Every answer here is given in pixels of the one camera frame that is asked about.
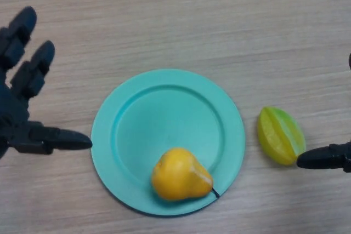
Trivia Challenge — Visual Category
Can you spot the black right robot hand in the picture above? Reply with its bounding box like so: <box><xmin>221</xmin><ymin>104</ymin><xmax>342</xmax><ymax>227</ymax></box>
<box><xmin>297</xmin><ymin>53</ymin><xmax>351</xmax><ymax>174</ymax></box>

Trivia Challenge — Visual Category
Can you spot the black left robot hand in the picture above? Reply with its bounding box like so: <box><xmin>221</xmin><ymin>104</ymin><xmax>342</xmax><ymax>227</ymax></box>
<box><xmin>0</xmin><ymin>6</ymin><xmax>93</xmax><ymax>161</ymax></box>

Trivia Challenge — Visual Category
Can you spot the yellow pear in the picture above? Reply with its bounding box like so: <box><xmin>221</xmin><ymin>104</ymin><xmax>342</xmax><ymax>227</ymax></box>
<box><xmin>151</xmin><ymin>147</ymin><xmax>220</xmax><ymax>202</ymax></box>

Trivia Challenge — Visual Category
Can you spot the green round plate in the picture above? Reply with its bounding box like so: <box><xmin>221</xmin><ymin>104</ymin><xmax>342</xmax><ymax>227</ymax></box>
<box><xmin>90</xmin><ymin>69</ymin><xmax>246</xmax><ymax>216</ymax></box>

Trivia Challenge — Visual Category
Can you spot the yellow-green starfruit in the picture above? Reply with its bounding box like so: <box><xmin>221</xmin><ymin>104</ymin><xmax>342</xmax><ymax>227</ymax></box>
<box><xmin>257</xmin><ymin>106</ymin><xmax>307</xmax><ymax>166</ymax></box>

